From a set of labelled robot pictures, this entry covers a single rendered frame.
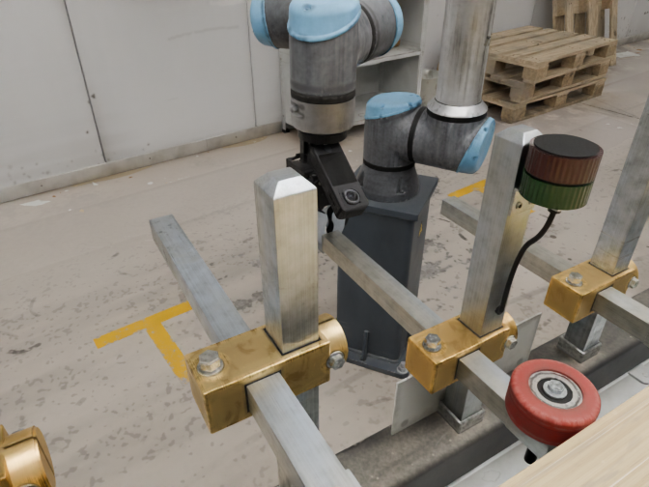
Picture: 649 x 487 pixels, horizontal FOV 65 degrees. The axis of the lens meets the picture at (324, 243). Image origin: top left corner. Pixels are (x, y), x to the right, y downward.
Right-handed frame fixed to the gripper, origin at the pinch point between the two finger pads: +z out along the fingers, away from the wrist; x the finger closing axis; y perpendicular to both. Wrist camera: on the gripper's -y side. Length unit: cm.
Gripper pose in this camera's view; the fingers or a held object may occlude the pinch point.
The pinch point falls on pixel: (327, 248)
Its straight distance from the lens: 82.3
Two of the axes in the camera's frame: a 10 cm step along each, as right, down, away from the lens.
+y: -5.0, -4.9, 7.1
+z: -0.1, 8.3, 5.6
